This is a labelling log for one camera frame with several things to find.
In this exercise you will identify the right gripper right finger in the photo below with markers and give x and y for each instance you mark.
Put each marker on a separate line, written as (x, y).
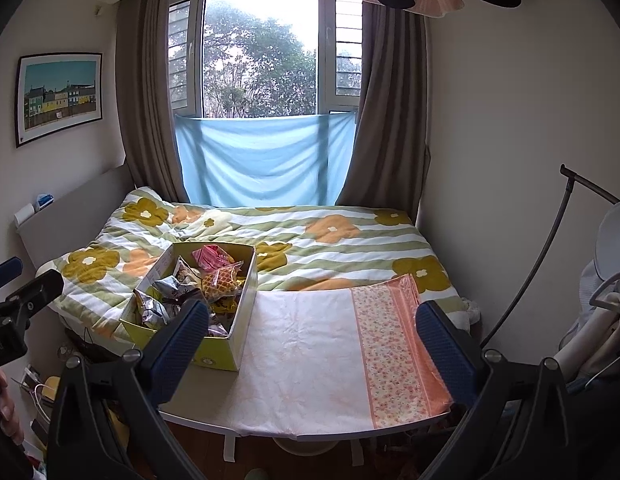
(515, 422)

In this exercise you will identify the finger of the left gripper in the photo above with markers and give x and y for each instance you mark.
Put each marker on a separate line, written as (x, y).
(10, 269)

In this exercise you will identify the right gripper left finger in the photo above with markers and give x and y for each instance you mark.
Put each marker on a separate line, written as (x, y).
(106, 422)

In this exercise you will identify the grey silver snack bag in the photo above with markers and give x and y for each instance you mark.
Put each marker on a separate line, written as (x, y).
(153, 313)

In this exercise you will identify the grey potato chip bag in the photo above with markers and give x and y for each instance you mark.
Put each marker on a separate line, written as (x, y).
(182, 281)

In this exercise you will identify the pink white snack bag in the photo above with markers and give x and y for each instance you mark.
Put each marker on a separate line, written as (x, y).
(212, 257)

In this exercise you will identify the left hand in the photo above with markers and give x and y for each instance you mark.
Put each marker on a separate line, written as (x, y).
(10, 423)

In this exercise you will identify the blue white item on headboard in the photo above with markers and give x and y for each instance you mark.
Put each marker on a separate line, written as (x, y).
(26, 212)

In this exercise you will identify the grey headboard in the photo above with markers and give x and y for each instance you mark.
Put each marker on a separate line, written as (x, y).
(76, 218)

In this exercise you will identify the floral striped duvet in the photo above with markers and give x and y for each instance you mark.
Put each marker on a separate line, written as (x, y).
(297, 248)

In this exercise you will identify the framed town picture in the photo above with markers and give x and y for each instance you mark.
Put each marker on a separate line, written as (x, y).
(56, 92)

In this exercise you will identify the green cardboard box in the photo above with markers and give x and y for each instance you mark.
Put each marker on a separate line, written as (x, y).
(214, 320)

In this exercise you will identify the grey white chair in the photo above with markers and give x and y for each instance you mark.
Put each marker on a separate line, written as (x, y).
(591, 348)

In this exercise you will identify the pink floral table cloth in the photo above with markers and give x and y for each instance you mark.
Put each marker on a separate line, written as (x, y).
(329, 362)

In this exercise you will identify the light blue hanging cloth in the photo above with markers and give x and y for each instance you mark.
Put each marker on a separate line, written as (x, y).
(258, 162)

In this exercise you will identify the left brown curtain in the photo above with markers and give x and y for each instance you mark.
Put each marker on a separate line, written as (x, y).
(145, 115)

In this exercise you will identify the brown curtain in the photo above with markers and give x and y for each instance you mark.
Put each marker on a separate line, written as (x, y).
(145, 115)
(390, 157)

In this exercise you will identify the black floor lamp stand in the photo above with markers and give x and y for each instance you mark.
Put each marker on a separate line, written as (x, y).
(572, 178)

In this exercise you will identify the right brown curtain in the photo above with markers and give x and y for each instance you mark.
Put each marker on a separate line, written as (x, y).
(390, 157)

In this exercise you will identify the window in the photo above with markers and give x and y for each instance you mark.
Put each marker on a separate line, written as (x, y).
(264, 58)

